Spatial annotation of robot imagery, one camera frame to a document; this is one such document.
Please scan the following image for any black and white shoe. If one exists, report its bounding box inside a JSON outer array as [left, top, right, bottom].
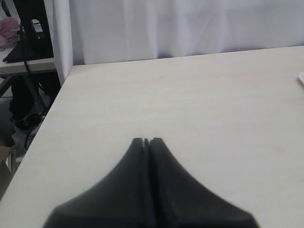
[[14, 113, 45, 133]]

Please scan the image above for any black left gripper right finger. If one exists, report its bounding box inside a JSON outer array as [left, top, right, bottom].
[[149, 138, 259, 228]]

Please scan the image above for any pink plush toy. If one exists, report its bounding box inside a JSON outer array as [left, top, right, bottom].
[[0, 17, 19, 47]]

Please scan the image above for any cardboard box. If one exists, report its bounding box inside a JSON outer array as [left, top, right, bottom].
[[0, 146, 17, 199]]

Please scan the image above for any black monitor stand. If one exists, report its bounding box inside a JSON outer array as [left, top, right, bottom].
[[3, 0, 54, 63]]

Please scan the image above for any white backdrop curtain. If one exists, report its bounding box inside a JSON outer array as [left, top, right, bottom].
[[45, 0, 304, 83]]

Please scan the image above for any black hanging cable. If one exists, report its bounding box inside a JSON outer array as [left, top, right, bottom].
[[16, 22, 48, 150]]

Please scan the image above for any grey side table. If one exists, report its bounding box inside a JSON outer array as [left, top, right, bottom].
[[0, 58, 56, 110]]

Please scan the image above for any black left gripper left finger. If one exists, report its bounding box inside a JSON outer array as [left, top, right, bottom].
[[44, 138, 152, 228]]

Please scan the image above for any white plastic tray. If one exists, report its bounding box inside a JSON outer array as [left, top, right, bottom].
[[297, 72, 304, 88]]

